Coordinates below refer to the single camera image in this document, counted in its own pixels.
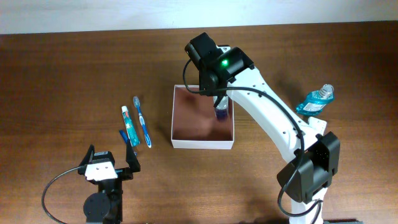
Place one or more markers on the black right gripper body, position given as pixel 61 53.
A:
pixel 206 83

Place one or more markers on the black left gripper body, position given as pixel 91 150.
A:
pixel 122 174

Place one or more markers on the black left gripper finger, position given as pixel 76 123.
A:
pixel 88 156
pixel 131 159

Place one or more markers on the purple foam soap bottle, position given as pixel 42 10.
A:
pixel 222 109

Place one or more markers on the blue mouthwash bottle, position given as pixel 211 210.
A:
pixel 316 100

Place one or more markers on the green white soap box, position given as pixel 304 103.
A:
pixel 317 124

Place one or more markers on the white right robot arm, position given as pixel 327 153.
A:
pixel 312 155

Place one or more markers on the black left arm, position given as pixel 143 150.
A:
pixel 106 205

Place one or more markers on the green toothpaste tube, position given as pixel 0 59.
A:
pixel 131 132

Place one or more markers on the blue pen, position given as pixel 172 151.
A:
pixel 125 137

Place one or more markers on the blue white toothbrush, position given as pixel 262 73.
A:
pixel 137 105

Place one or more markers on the white box pink inside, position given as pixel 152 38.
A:
pixel 194 124

